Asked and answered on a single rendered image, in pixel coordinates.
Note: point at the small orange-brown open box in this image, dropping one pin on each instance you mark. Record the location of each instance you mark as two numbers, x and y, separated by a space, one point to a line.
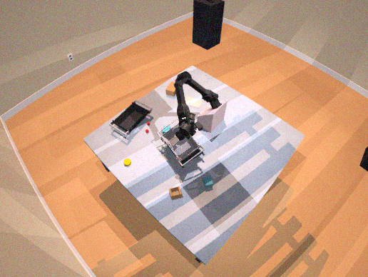
175 193

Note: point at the orange-brown rectangular block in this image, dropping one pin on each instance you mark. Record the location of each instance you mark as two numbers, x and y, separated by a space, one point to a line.
170 89

